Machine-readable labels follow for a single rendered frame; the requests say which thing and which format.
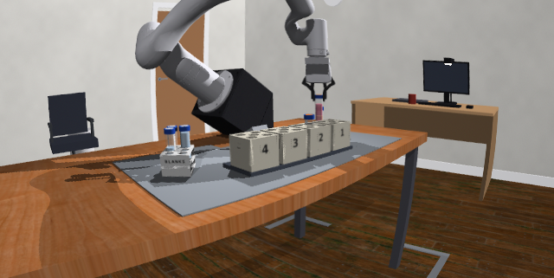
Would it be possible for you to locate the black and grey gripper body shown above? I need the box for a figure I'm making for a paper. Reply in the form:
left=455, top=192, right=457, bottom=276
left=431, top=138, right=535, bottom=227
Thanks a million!
left=306, top=61, right=331, bottom=83

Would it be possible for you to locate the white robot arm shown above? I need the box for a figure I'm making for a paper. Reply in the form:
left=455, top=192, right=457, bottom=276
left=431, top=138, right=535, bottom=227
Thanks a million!
left=135, top=0, right=329, bottom=113

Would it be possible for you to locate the cream bucket adapter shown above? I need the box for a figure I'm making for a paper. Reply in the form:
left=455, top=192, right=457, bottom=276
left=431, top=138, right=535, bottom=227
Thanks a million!
left=261, top=126, right=307, bottom=165
left=229, top=131, right=280, bottom=172
left=314, top=119, right=351, bottom=151
left=290, top=123, right=331, bottom=158

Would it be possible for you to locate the water blank tube with white cap dot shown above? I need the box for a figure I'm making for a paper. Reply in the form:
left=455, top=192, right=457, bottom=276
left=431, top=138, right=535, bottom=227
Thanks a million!
left=179, top=125, right=190, bottom=148

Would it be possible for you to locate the white tube rack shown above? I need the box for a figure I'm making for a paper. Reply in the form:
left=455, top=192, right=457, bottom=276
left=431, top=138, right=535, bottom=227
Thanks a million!
left=159, top=145, right=196, bottom=177

